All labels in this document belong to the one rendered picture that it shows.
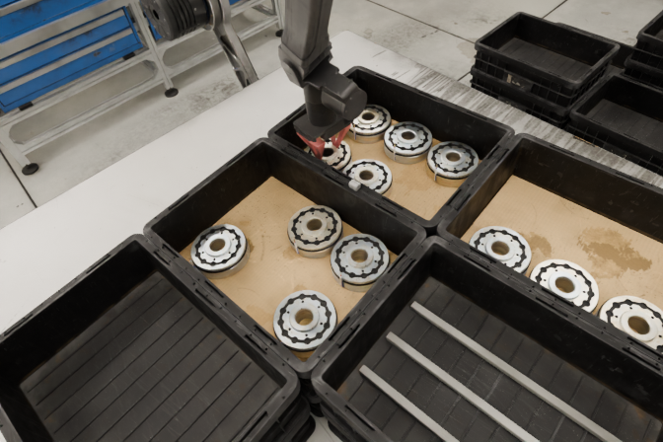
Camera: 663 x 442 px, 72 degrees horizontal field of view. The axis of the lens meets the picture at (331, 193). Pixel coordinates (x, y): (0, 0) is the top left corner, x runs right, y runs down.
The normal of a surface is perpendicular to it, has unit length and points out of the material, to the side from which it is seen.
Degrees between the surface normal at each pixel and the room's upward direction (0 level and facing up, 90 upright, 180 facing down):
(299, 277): 0
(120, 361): 0
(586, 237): 0
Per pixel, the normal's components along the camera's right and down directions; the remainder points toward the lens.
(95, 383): -0.09, -0.66
